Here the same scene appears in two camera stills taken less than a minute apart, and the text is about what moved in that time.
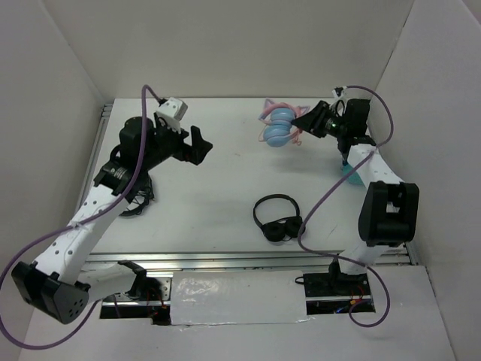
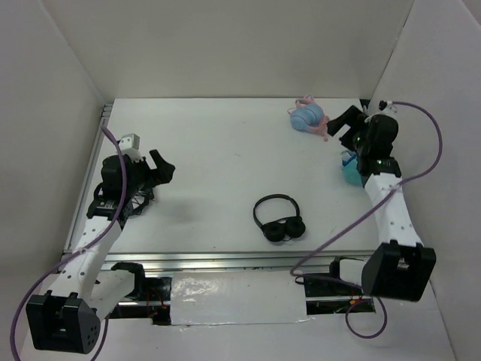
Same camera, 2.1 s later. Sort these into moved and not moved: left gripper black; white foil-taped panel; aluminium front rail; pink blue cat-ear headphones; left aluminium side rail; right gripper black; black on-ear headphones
Moved: left gripper black; right gripper black; pink blue cat-ear headphones
Not moved: black on-ear headphones; aluminium front rail; white foil-taped panel; left aluminium side rail
